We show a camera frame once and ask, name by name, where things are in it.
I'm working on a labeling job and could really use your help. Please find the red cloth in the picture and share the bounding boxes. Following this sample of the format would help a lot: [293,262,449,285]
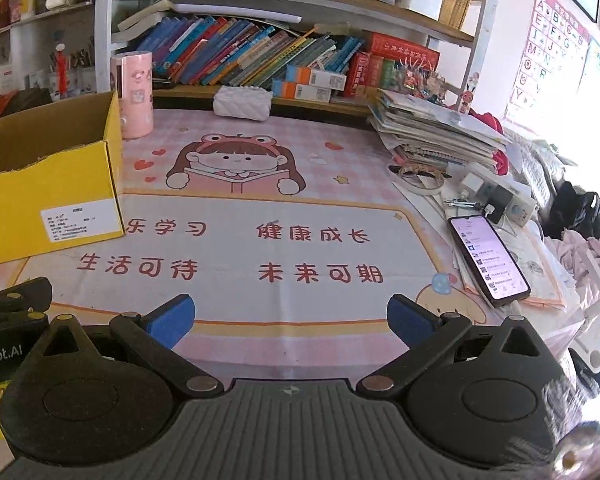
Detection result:
[467,110,511,176]

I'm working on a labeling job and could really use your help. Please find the smartphone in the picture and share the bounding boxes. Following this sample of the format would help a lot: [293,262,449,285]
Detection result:
[447,215,532,308]

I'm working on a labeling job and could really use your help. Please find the pale pink cloth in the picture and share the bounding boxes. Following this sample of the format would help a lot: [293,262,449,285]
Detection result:
[545,230,600,311]

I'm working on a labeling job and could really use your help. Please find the yellow cardboard box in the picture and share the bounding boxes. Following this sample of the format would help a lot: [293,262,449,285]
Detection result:
[0,90,127,268]

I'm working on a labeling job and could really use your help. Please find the small cartoon figure stand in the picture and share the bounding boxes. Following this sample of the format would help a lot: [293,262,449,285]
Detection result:
[457,72,481,113]

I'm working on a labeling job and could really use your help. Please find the thin white tape ring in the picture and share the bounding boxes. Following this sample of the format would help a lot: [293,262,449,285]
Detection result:
[394,172,443,196]

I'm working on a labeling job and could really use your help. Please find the red flat box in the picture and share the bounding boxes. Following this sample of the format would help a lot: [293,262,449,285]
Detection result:
[367,31,441,63]

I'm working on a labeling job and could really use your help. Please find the white pen cup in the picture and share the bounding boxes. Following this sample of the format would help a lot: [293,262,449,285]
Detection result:
[72,50,98,93]
[44,52,62,96]

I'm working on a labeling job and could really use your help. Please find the black cloth bag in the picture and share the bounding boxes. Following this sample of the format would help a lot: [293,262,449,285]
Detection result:
[550,180,600,241]

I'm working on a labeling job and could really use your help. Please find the stack of papers and notebooks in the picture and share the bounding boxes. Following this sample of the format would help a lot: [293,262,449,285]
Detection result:
[367,89,511,176]

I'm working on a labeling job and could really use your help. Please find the colourful beaded ornament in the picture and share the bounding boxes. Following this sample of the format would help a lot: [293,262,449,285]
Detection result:
[392,57,448,101]

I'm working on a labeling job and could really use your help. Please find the red thick dictionary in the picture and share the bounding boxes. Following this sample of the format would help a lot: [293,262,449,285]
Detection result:
[345,52,372,98]

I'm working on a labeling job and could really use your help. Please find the pink printed tablecloth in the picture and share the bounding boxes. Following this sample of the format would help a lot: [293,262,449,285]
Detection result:
[0,107,586,386]

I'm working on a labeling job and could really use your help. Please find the orange white carton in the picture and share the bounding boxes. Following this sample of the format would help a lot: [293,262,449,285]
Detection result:
[271,80,333,103]
[285,65,348,90]

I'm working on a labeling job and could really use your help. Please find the brown patterned band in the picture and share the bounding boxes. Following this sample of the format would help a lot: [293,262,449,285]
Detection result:
[399,164,441,178]

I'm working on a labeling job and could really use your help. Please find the white quilted pouch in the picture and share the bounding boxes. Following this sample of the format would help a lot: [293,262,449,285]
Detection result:
[212,85,274,122]

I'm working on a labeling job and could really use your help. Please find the red tassel ornament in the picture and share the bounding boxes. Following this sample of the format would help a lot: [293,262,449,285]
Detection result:
[54,42,70,98]

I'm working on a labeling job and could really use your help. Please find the flat lying pale books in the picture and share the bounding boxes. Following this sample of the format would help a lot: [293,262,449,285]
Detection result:
[116,0,173,43]

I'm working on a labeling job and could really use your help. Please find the long row of colourful books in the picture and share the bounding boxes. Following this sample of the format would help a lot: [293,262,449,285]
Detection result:
[137,15,366,88]

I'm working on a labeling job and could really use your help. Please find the white rolled paper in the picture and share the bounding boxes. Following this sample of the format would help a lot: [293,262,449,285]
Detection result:
[172,2,303,23]

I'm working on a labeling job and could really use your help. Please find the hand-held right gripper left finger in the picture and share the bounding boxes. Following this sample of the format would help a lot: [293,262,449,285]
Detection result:
[30,294,226,395]

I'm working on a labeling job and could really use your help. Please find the white plug adapter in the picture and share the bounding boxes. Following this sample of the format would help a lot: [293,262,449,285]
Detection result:
[461,171,487,196]

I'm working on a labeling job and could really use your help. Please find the black charger plug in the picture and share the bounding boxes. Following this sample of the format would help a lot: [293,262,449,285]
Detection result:
[485,185,515,220]

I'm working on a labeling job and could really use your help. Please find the white plastic frame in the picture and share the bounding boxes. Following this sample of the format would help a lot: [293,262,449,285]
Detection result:
[570,250,600,376]

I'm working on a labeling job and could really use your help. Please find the alphabet wall poster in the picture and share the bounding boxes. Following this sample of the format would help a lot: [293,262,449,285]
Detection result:
[505,0,592,133]

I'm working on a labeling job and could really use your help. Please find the white curved side shelf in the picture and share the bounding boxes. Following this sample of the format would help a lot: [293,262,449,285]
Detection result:
[0,0,96,96]

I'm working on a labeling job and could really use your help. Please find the white power strip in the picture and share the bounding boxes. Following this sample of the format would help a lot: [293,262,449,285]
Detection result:
[460,162,537,226]

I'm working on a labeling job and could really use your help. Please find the white bookshelf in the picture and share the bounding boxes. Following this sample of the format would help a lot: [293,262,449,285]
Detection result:
[94,0,503,116]

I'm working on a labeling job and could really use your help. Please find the pink printed cylinder box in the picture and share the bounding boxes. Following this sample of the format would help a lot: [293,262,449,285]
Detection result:
[110,50,155,140]

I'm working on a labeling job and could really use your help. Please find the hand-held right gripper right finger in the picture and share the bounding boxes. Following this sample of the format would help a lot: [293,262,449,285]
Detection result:
[355,294,556,395]

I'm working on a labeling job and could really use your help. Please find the green thick book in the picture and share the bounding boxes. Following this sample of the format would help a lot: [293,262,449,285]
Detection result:
[371,55,396,93]

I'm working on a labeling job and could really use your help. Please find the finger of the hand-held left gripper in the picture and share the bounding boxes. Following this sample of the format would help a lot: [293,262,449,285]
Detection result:
[0,276,53,333]

